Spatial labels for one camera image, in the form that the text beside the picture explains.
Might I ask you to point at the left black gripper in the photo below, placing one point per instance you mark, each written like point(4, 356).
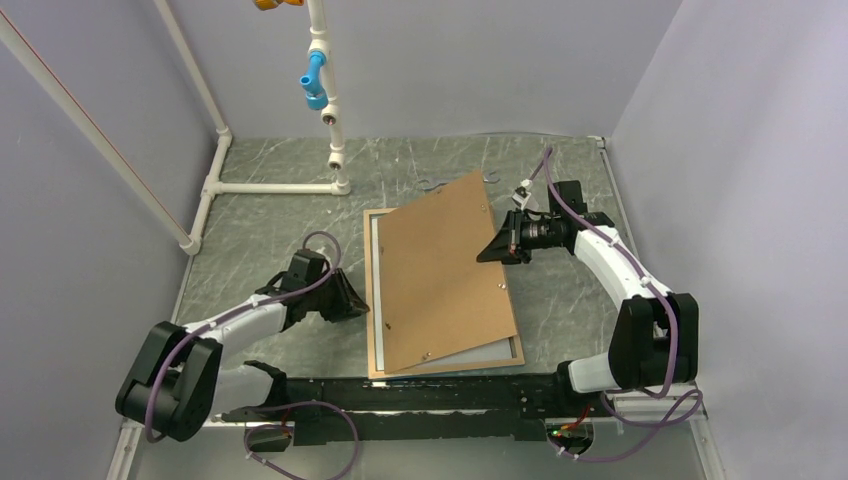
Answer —
point(348, 304)

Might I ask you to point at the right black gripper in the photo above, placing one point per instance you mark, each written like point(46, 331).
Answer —
point(508, 247)

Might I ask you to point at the brown wooden backing board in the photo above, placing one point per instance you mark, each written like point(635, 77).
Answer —
point(434, 309)

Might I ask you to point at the landscape photo print board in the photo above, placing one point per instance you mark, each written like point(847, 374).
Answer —
point(379, 298)

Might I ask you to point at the blue wooden picture frame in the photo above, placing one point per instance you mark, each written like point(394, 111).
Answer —
point(378, 298)

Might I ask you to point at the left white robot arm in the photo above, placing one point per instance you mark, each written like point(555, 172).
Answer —
point(177, 380)

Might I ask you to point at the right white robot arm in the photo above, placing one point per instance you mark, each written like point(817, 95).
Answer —
point(655, 338)

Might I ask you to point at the white pvc pipe structure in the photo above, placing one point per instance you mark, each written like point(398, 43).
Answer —
point(60, 199)

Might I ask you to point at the blue pipe fitting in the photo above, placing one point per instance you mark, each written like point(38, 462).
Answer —
point(310, 81)

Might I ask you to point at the orange pipe fitting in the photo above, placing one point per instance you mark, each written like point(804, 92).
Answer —
point(266, 5)

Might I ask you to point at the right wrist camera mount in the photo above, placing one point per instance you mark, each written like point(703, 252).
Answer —
point(522, 196)

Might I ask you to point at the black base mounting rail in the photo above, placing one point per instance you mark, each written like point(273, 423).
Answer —
point(523, 407)

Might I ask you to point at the aluminium extrusion frame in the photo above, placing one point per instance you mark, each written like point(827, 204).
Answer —
point(643, 438)

